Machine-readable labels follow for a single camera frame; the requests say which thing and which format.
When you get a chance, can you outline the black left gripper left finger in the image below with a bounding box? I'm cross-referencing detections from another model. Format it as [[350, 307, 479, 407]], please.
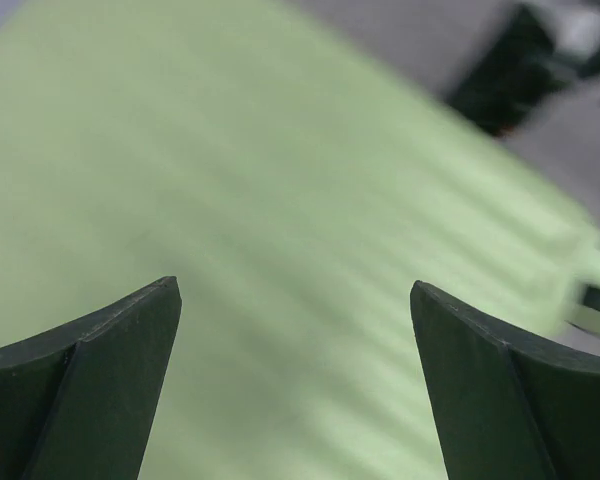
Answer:
[[0, 277, 182, 480]]

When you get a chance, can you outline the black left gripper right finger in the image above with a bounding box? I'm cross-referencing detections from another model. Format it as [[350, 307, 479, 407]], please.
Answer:
[[410, 281, 600, 479]]

